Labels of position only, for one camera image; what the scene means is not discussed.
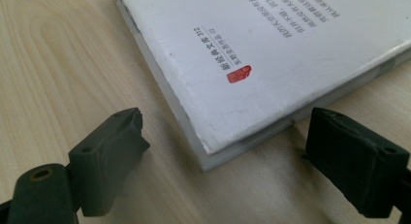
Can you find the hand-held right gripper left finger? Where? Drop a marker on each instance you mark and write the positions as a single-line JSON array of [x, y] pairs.
[[106, 162]]

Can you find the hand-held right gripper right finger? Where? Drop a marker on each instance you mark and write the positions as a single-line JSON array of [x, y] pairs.
[[349, 159]]

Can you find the white book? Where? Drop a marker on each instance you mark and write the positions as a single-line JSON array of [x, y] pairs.
[[258, 65]]

